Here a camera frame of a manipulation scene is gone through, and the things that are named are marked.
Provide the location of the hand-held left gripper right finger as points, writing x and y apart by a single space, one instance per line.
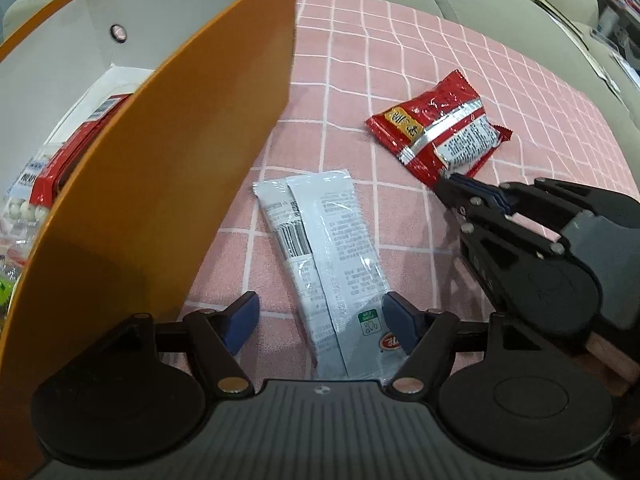
400 322

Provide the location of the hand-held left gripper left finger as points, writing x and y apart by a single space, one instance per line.
242 317

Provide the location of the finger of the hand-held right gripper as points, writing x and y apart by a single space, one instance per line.
480 220
550 197

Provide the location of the silver snack packet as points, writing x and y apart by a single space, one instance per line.
330 260

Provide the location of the red snack packet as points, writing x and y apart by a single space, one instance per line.
440 120

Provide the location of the orange cardboard box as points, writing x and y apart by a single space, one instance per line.
175 185

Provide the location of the clear green biscuit packet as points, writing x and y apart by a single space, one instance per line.
6 280

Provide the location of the open magazine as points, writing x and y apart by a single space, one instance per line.
605 67

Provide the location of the beige sofa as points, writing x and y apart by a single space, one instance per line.
500 15

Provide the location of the pink checked cloth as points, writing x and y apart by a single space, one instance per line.
360 60

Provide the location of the red snack carton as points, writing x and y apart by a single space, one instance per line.
65 160

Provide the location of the packet of white balls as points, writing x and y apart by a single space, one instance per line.
20 210

